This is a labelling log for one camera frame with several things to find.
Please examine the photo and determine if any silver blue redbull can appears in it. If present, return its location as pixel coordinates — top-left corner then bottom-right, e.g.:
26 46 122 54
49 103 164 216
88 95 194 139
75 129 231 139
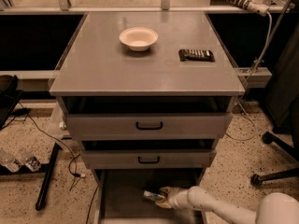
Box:
143 190 166 203

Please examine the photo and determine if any black middle drawer handle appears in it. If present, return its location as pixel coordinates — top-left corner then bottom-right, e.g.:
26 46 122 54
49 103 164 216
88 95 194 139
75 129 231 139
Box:
137 156 160 164

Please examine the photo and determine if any grey drawer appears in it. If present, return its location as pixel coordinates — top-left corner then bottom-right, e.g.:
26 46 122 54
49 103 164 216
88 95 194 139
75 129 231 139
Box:
93 169 207 224
81 149 216 169
64 113 232 141

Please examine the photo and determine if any black metal stand frame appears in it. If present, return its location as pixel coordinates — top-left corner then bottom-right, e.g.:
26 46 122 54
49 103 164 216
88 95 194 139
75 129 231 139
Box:
0 143 62 211

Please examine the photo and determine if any grey middle drawer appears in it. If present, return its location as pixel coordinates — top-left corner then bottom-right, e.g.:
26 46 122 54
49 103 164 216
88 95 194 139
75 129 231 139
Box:
81 149 216 169

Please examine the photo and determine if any clear water bottle right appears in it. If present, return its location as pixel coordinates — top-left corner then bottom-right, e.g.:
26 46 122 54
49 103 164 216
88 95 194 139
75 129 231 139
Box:
19 149 41 172

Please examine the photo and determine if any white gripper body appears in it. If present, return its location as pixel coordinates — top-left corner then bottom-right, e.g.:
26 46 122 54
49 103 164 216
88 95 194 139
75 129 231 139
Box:
167 188 189 209

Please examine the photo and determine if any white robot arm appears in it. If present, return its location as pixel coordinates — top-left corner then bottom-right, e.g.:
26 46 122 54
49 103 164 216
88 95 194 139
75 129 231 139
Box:
155 186 299 224

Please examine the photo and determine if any grey top drawer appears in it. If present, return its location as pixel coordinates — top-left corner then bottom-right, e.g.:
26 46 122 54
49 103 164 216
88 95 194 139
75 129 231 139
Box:
64 113 232 141

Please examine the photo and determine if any clear water bottle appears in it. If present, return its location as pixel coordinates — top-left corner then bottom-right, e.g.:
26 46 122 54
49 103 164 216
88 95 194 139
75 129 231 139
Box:
19 149 41 172
0 149 21 173

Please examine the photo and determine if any black bag on left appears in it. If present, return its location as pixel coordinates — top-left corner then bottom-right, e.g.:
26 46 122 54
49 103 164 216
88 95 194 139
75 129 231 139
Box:
0 75 22 130

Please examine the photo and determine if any grey drawer cabinet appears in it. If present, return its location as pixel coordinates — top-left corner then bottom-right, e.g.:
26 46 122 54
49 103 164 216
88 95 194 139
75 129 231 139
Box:
49 10 247 224

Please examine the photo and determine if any clear water bottle left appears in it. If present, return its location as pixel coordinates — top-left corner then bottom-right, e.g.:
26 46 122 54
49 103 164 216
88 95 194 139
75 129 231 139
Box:
0 149 21 173

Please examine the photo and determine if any black office chair base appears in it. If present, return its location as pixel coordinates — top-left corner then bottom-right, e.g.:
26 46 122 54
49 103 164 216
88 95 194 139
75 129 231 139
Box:
250 109 299 188

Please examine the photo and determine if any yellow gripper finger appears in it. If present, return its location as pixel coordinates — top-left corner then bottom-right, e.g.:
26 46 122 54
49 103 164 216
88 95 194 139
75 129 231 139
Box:
155 201 171 209
159 187 180 196

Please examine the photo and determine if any black top drawer handle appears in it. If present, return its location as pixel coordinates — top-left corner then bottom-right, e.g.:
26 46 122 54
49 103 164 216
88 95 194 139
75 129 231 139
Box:
135 121 164 131

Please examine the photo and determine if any black floor cable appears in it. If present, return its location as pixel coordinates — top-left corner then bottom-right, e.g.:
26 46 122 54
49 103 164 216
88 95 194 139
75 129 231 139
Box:
2 100 101 224

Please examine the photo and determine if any black drawer handle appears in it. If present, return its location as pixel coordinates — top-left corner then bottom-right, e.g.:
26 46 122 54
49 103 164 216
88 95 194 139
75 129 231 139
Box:
135 121 164 131
137 156 160 164

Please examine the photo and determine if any grey bottom drawer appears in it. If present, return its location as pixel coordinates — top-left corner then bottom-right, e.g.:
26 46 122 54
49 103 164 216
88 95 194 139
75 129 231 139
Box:
93 169 207 224

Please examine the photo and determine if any white lamp cable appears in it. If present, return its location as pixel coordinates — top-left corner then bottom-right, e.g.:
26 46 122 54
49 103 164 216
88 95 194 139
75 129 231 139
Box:
225 11 274 142

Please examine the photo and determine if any black snack bar packet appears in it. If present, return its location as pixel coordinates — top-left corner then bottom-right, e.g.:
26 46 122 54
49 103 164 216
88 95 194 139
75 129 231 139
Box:
178 49 215 62

